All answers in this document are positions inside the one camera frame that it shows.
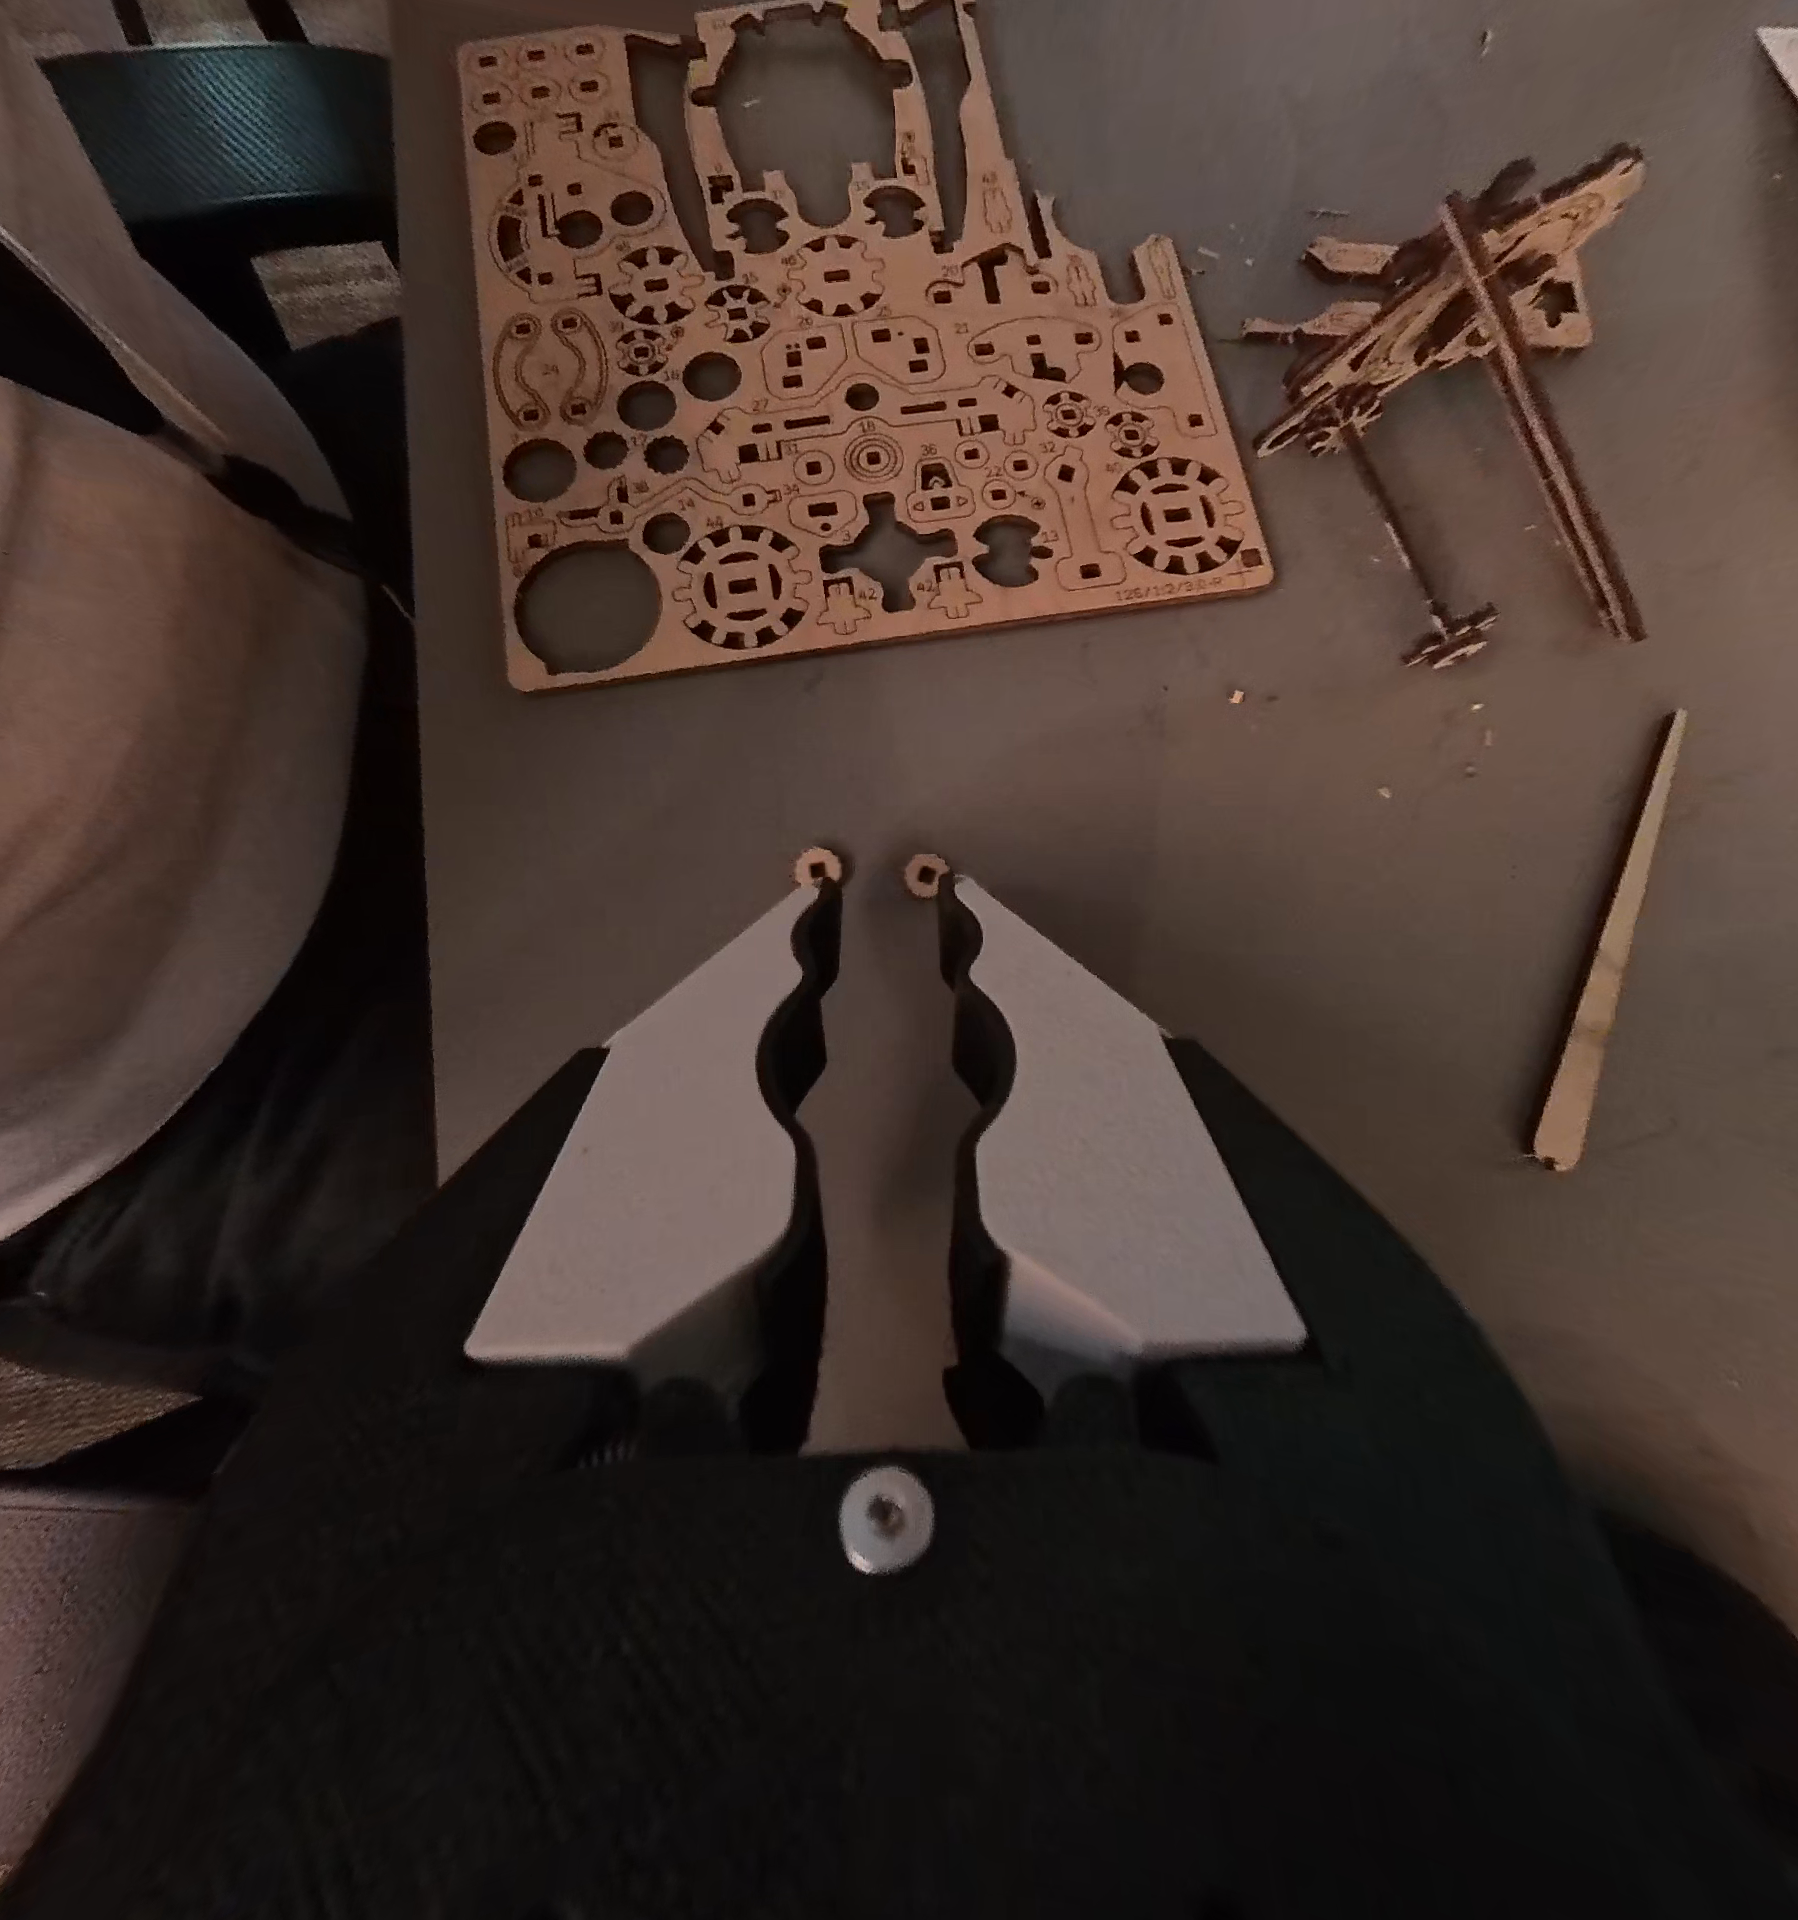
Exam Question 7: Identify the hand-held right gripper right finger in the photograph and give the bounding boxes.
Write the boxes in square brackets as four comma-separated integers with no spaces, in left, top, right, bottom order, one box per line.
[927,874,1310,1454]

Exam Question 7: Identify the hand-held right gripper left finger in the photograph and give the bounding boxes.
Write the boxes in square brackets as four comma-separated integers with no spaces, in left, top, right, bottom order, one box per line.
[465,877,850,1458]

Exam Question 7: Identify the laser-cut wooden parts sheet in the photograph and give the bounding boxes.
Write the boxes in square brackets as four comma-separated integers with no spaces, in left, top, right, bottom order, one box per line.
[457,0,1280,693]

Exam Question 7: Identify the partly built wooden model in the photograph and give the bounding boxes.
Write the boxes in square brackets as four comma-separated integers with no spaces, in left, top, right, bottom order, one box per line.
[1240,146,1649,668]

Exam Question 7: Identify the pointed wooden stick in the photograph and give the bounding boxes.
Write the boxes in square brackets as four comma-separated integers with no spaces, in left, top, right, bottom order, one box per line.
[1529,708,1690,1172]

